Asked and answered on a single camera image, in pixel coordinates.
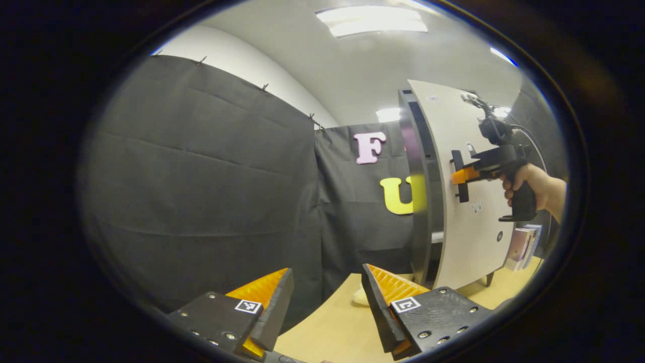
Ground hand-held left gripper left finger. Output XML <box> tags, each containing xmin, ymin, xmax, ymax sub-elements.
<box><xmin>168</xmin><ymin>268</ymin><xmax>295</xmax><ymax>361</ymax></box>

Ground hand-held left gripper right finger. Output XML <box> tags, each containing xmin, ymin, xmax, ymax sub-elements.
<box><xmin>361</xmin><ymin>264</ymin><xmax>494</xmax><ymax>360</ymax></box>

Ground black door handle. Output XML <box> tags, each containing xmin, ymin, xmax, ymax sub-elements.
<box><xmin>450</xmin><ymin>149</ymin><xmax>470</xmax><ymax>203</ymax></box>

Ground grey cabinet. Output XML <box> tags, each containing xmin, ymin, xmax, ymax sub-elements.
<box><xmin>398</xmin><ymin>89</ymin><xmax>497</xmax><ymax>288</ymax></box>

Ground white cabinet door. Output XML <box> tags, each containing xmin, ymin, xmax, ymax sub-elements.
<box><xmin>407</xmin><ymin>79</ymin><xmax>517</xmax><ymax>289</ymax></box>

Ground grey blue book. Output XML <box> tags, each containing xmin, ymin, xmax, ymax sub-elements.
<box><xmin>529</xmin><ymin>224</ymin><xmax>544</xmax><ymax>263</ymax></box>

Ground white spine book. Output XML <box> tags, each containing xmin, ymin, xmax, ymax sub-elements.
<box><xmin>524</xmin><ymin>227</ymin><xmax>537</xmax><ymax>269</ymax></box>

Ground black cable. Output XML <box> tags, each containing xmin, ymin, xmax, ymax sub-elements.
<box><xmin>511</xmin><ymin>124</ymin><xmax>549</xmax><ymax>174</ymax></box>

